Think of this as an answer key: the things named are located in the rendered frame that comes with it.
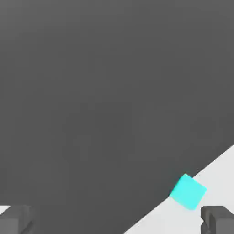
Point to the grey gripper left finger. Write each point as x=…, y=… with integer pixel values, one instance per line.
x=15, y=220

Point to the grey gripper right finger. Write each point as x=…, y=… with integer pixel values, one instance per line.
x=219, y=221

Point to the small cyan cube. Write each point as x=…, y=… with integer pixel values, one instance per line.
x=188, y=192

